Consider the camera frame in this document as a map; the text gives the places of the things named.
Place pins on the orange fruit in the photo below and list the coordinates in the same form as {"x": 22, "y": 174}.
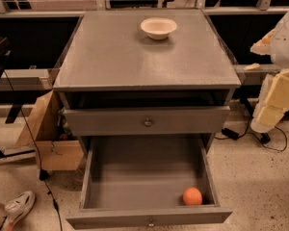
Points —
{"x": 192, "y": 196}

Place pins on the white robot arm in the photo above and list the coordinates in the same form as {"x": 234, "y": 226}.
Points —
{"x": 280, "y": 43}

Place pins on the grey wooden drawer cabinet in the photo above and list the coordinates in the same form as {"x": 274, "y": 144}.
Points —
{"x": 112, "y": 63}

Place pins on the brass top drawer knob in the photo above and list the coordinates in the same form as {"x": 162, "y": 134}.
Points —
{"x": 148, "y": 122}

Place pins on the brass drawer knob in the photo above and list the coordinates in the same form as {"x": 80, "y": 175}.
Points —
{"x": 148, "y": 122}
{"x": 151, "y": 224}

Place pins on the grey open middle drawer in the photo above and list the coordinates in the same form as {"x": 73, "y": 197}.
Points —
{"x": 130, "y": 179}

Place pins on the grey top drawer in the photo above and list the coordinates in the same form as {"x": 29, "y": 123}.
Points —
{"x": 130, "y": 121}

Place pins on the brass middle drawer knob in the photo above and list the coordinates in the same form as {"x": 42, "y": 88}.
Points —
{"x": 151, "y": 224}

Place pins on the yellow foam scrap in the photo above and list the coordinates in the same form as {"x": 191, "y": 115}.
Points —
{"x": 252, "y": 66}

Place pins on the brown cardboard box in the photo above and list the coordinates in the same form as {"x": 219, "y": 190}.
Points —
{"x": 42, "y": 133}

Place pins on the white sneaker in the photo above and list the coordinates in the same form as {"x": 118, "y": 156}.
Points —
{"x": 17, "y": 209}

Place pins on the black power adapter with cable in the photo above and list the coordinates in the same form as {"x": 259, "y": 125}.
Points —
{"x": 262, "y": 138}

